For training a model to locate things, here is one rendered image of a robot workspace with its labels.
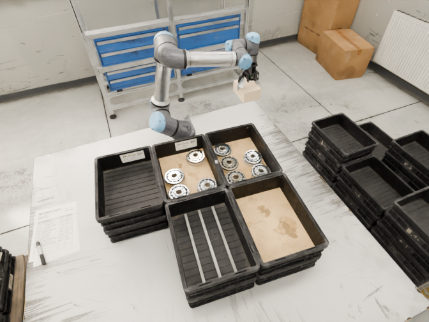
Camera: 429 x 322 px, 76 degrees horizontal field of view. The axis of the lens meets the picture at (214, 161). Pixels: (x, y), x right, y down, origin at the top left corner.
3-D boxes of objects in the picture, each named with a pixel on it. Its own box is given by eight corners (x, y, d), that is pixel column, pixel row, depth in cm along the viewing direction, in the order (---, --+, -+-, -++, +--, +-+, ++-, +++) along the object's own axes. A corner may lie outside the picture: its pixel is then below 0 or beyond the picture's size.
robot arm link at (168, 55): (159, 55, 126) (256, 53, 139) (156, 43, 132) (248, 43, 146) (159, 76, 135) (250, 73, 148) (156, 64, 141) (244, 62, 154)
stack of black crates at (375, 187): (327, 193, 220) (341, 166, 195) (357, 183, 227) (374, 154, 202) (363, 236, 194) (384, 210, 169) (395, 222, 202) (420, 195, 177)
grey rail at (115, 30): (82, 37, 255) (80, 32, 252) (245, 9, 296) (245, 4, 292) (82, 41, 249) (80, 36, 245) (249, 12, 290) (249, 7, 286)
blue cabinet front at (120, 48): (110, 91, 295) (92, 38, 254) (174, 76, 312) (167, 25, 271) (111, 92, 293) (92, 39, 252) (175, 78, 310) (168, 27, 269)
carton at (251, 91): (233, 90, 186) (233, 80, 180) (249, 86, 189) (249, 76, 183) (243, 103, 176) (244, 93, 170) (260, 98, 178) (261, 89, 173)
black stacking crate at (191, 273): (168, 217, 132) (165, 204, 123) (226, 201, 137) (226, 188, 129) (187, 302, 106) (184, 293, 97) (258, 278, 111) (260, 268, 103)
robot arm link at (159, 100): (150, 124, 172) (156, 41, 132) (148, 109, 181) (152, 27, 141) (170, 124, 176) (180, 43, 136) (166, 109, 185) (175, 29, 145)
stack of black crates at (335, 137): (299, 160, 245) (311, 121, 212) (326, 151, 252) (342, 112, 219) (327, 194, 220) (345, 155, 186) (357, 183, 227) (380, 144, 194)
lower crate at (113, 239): (107, 184, 160) (101, 170, 151) (158, 172, 166) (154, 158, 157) (111, 245, 134) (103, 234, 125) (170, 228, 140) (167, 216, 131)
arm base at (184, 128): (174, 137, 184) (162, 132, 178) (185, 117, 180) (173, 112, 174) (182, 147, 173) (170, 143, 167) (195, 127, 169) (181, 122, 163)
